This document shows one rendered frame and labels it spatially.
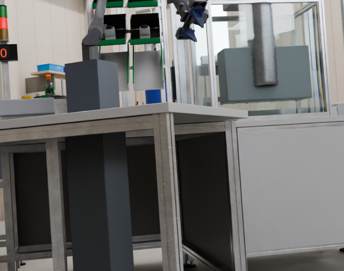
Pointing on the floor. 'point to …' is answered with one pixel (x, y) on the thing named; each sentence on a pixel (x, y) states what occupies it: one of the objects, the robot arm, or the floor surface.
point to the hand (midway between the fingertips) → (195, 28)
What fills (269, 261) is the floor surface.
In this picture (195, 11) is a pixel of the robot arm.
